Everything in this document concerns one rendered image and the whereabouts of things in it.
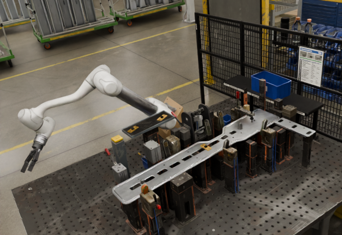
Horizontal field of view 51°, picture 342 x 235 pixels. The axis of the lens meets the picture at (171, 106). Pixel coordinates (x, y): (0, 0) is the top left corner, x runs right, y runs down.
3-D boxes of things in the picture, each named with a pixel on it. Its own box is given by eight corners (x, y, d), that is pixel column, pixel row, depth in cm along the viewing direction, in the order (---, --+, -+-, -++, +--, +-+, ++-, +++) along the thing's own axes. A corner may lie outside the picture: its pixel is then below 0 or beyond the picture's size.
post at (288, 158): (288, 161, 271) (290, 128, 258) (276, 155, 279) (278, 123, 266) (293, 157, 274) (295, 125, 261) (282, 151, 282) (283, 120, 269)
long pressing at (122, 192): (127, 208, 204) (126, 206, 203) (109, 189, 220) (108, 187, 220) (282, 118, 272) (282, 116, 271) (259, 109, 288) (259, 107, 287)
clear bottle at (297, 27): (297, 43, 285) (298, 19, 275) (290, 42, 289) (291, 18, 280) (302, 41, 288) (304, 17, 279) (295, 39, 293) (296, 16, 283)
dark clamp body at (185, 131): (188, 178, 267) (183, 135, 249) (177, 170, 276) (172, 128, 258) (198, 172, 272) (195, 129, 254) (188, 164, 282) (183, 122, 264)
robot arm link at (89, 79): (82, 76, 268) (87, 82, 257) (99, 58, 269) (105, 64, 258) (94, 86, 276) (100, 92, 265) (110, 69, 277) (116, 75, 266)
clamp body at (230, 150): (233, 196, 244) (231, 155, 228) (220, 187, 253) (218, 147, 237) (242, 189, 249) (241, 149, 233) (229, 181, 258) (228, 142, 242)
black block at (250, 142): (253, 181, 256) (253, 147, 242) (242, 174, 264) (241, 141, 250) (261, 176, 260) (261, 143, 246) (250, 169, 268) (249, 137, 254)
